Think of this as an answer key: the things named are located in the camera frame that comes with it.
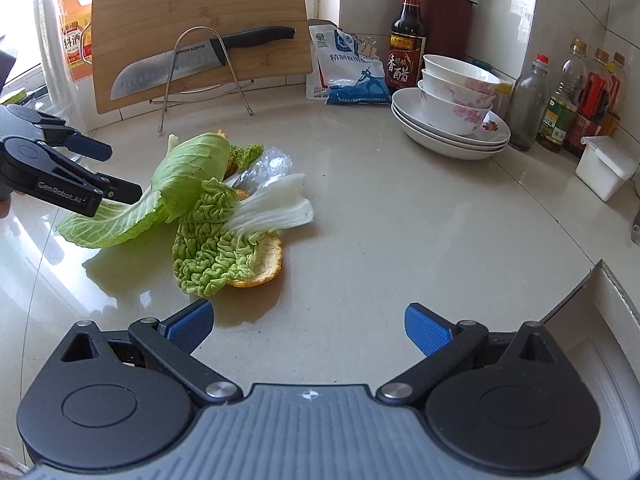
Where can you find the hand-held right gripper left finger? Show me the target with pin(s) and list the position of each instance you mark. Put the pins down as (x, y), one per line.
(192, 327)

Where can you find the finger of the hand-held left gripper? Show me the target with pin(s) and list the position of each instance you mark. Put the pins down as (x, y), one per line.
(90, 147)
(122, 191)

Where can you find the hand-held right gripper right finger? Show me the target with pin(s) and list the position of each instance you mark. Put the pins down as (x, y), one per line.
(425, 330)

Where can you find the green cabbage leaf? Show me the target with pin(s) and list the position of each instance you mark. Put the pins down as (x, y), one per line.
(195, 170)

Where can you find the napa cabbage leaf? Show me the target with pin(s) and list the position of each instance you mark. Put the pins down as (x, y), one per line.
(210, 250)

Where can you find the orange peel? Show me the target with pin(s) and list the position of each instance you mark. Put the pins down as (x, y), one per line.
(265, 265)

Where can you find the clear plastic wrap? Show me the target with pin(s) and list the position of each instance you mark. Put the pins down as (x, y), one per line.
(270, 165)

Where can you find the white upright plates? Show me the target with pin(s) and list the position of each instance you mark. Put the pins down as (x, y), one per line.
(47, 40)

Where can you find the small green leaf piece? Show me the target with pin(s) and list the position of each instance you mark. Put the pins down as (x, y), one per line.
(246, 154)

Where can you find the orange plastic jug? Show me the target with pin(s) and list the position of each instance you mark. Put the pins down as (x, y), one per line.
(75, 10)

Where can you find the wooden cutting board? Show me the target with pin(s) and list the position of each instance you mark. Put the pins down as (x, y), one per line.
(150, 10)

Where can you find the white plate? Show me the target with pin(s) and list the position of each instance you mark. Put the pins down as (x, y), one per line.
(450, 154)
(450, 144)

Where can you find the white floral bowl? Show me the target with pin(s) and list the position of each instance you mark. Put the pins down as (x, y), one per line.
(450, 91)
(450, 67)
(450, 117)

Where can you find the stack of white bowls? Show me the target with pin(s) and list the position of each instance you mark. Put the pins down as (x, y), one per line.
(495, 127)

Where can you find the white lidded container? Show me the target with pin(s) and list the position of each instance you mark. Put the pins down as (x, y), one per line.
(600, 165)

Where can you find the glass bottle with red cap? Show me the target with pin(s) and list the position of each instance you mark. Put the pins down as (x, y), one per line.
(527, 105)

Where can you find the green yellow tin can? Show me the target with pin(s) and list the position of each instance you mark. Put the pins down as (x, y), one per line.
(504, 95)

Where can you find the oil bottle with green label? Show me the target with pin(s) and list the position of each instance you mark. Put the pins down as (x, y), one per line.
(557, 115)

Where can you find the blue white salt bag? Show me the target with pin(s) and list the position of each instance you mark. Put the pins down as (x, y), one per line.
(350, 70)

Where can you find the binder clips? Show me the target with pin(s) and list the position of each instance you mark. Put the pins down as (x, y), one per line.
(367, 47)

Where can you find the bottle with red label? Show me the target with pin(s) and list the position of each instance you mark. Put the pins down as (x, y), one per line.
(592, 95)

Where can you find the dark soy sauce bottle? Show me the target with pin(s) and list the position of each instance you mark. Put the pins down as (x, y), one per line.
(407, 25)

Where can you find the dark red knife block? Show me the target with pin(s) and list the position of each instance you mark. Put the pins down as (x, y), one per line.
(447, 20)

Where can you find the orange-capped condiment bottle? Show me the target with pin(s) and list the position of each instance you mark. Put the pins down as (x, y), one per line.
(617, 85)

